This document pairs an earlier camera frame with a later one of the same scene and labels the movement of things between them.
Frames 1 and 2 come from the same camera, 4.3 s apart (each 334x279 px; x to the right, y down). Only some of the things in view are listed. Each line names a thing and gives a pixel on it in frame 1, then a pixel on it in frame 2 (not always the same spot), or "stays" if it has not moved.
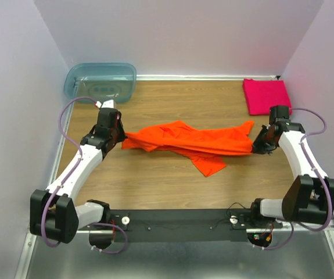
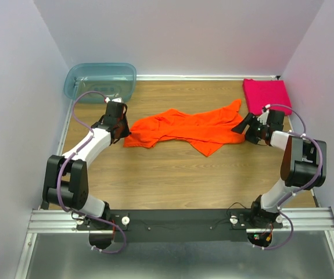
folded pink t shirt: x=261 y=95 stays
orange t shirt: x=205 y=147 to x=204 y=131
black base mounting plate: x=187 y=225 stays
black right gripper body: x=263 y=143 to x=254 y=131
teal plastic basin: x=101 y=81 stays
